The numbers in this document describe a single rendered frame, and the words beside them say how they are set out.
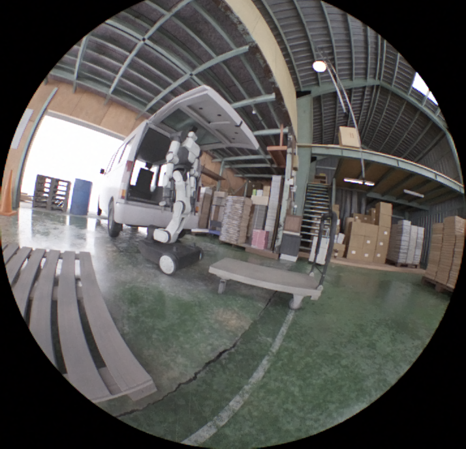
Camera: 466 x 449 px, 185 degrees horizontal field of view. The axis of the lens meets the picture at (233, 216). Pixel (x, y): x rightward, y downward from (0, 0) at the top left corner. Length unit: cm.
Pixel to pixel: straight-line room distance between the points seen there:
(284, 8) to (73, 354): 568
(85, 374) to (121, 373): 11
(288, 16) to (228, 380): 576
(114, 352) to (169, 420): 27
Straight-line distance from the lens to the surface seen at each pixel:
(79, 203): 424
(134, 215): 192
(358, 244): 446
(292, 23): 526
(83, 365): 57
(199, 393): 62
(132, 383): 51
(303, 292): 108
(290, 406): 67
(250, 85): 290
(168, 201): 132
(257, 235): 299
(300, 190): 378
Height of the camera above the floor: 59
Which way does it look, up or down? 1 degrees up
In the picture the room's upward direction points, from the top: 10 degrees clockwise
